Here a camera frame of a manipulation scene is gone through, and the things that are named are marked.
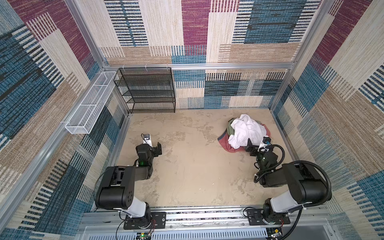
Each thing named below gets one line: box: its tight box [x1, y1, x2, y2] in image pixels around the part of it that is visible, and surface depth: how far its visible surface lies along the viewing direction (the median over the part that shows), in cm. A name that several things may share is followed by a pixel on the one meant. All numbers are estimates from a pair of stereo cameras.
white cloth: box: [228, 114, 267, 149], surface depth 98 cm
